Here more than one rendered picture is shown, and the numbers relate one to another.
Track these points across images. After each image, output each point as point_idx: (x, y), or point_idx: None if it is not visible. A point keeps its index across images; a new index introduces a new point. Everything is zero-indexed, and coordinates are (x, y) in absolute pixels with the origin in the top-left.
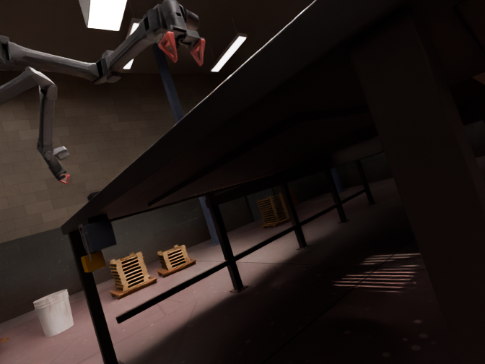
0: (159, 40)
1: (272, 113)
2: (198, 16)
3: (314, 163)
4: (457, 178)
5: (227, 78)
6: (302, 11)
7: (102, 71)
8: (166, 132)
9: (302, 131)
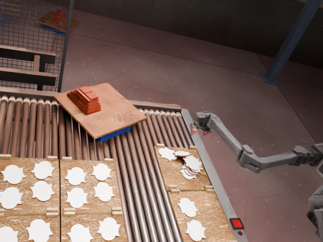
0: (210, 129)
1: None
2: (193, 113)
3: None
4: None
5: (197, 131)
6: (192, 121)
7: (253, 163)
8: (205, 149)
9: None
